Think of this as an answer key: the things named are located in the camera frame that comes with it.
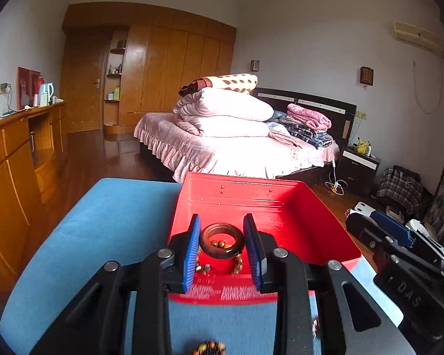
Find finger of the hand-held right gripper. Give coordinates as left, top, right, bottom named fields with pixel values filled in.
left=345, top=211, right=396, bottom=267
left=370, top=210, right=444, bottom=270

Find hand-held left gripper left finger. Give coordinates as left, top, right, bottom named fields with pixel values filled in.
left=30, top=214, right=202, bottom=355

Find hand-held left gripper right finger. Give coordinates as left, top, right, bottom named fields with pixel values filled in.
left=243, top=212, right=417, bottom=355

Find dark wooden bangle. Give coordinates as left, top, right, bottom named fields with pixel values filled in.
left=199, top=223, right=248, bottom=257

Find brown bead bracelet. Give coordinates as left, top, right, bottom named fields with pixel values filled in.
left=194, top=241, right=245, bottom=276

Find red tin box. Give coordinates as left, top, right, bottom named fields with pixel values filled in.
left=166, top=172, right=363, bottom=306

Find striped bead bracelet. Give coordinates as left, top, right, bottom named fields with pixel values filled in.
left=194, top=340, right=226, bottom=355

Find white bathroom scale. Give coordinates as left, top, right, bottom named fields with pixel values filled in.
left=354, top=201, right=376, bottom=216

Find dark nightstand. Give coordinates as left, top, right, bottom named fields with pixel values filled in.
left=338, top=146, right=382, bottom=196

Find blue table cloth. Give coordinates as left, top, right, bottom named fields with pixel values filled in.
left=0, top=177, right=417, bottom=355

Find folded plaid clothes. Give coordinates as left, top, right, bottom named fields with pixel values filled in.
left=281, top=118, right=334, bottom=149

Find bed with pink bedspread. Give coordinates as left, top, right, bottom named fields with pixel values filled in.
left=133, top=111, right=341, bottom=186

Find folded pink blanket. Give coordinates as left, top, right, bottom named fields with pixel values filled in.
left=287, top=103, right=332, bottom=131

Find dark wooden headboard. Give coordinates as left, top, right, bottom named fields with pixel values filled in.
left=252, top=88, right=358, bottom=145

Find folded pink quilt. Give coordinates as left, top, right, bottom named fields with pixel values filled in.
left=172, top=88, right=274, bottom=137

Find spotted cream blanket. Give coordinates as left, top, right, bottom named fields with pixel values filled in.
left=178, top=74, right=258, bottom=97

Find wooden wardrobe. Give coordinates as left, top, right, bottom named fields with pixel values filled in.
left=62, top=3, right=237, bottom=134

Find wooden sideboard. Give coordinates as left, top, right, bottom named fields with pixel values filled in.
left=0, top=101, right=68, bottom=296

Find wooden door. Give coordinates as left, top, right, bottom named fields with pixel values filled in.
left=61, top=31, right=108, bottom=134

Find light blue electric kettle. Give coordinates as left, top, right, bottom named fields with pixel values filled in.
left=39, top=83, right=56, bottom=106

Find red framed picture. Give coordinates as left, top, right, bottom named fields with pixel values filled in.
left=17, top=67, right=41, bottom=111

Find power strip with white cables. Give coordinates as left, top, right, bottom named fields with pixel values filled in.
left=326, top=161, right=348, bottom=195

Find hanging white cable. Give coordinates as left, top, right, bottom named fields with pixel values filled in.
left=412, top=61, right=444, bottom=115

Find wall air conditioner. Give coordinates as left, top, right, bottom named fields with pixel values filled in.
left=393, top=21, right=444, bottom=52

